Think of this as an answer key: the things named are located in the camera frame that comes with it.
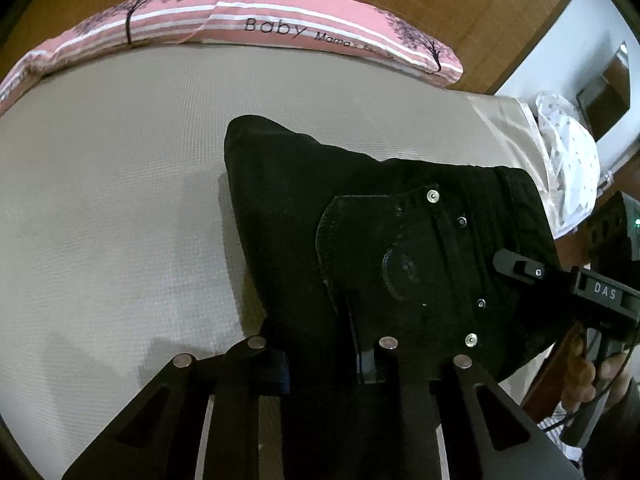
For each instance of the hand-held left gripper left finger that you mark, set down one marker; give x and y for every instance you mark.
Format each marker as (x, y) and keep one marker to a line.
(283, 370)

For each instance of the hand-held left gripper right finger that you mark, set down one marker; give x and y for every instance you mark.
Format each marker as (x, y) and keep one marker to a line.
(369, 366)

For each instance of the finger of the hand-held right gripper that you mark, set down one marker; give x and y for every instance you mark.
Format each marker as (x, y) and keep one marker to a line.
(525, 267)

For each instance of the black pants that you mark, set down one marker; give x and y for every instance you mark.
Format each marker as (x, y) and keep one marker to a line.
(400, 260)

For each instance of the person's right hand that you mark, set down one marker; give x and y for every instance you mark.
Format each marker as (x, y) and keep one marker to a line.
(580, 375)

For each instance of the white dotted pillow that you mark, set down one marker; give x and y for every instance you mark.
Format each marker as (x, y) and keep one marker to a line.
(570, 160)

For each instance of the beige satin blanket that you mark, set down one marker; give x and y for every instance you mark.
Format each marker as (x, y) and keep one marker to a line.
(515, 130)

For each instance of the grey striped shirt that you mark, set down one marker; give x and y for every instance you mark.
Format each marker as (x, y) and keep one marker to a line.
(557, 430)

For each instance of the dark cloth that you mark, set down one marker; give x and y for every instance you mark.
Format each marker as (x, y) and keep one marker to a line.
(615, 440)

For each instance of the grey textured bed sheet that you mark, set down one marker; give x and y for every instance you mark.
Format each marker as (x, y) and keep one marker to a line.
(125, 185)

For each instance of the pink striped long pillow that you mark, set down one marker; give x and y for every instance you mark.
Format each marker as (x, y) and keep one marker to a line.
(300, 15)

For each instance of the dark framed wall panel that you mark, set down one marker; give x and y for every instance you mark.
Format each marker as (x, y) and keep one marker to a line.
(607, 90)

